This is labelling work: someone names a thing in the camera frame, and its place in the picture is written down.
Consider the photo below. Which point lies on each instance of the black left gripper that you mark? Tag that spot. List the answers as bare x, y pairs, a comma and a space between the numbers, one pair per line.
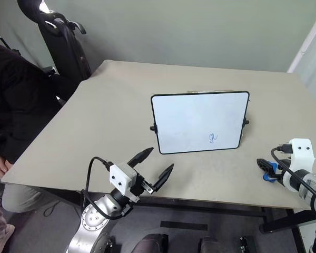
140, 185

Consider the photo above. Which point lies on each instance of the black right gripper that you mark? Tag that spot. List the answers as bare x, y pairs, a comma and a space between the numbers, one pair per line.
281, 176

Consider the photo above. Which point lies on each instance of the blue object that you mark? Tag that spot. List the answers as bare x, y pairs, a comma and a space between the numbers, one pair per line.
270, 172

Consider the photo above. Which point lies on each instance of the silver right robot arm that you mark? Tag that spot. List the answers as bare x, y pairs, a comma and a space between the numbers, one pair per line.
314, 189

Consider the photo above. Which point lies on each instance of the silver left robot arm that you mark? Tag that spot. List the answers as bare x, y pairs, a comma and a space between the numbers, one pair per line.
93, 218

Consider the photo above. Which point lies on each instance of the black whiteboard pivot knob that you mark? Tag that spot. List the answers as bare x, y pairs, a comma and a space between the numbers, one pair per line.
153, 128
246, 122

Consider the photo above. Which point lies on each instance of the black-framed tabletop whiteboard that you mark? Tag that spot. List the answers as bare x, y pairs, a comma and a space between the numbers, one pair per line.
197, 121

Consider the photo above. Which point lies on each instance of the black floor tape strip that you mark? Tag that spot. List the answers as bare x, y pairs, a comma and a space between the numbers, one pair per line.
184, 225

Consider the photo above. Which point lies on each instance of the dark rounded shape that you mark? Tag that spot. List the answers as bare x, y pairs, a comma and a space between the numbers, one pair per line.
150, 243

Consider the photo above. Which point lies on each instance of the black office chair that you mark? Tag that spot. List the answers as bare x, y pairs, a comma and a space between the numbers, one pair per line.
65, 44

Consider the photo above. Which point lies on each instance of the person in black jacket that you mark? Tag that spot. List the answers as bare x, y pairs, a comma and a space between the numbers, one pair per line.
18, 95

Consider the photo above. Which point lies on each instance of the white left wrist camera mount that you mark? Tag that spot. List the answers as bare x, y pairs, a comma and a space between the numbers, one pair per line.
122, 176

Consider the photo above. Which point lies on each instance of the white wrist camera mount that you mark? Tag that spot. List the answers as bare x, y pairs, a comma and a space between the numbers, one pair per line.
301, 155
122, 176

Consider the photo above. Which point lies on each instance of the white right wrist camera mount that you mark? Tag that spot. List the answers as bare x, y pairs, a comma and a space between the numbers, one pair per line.
301, 155

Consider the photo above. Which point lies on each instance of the black table frame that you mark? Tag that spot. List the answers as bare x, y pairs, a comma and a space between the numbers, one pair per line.
226, 208

